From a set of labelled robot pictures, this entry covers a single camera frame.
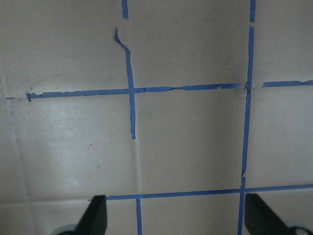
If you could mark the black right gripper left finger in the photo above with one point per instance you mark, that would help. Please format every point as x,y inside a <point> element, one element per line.
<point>94,221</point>

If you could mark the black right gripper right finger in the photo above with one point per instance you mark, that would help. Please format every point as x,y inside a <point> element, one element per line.
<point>260,219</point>

